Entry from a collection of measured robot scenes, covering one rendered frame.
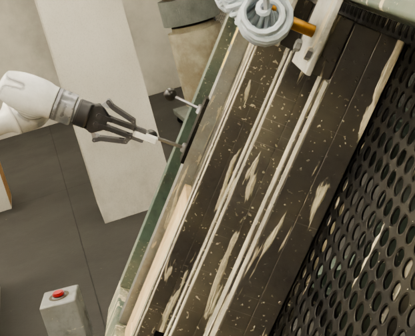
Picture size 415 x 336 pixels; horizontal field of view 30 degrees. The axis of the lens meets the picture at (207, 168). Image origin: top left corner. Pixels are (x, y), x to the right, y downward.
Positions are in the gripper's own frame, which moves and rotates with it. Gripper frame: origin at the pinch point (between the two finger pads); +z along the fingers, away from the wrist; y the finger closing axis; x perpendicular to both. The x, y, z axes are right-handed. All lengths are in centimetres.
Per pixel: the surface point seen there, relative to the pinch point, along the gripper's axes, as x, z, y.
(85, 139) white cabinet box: 351, -15, -104
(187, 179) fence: 1.7, 15.6, -7.8
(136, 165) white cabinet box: 357, 28, -111
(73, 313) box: 20, 1, -68
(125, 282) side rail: 26, 13, -55
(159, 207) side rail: 25.6, 14.2, -26.5
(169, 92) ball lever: 7.7, 2.5, 12.7
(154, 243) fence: 1.7, 13.8, -29.4
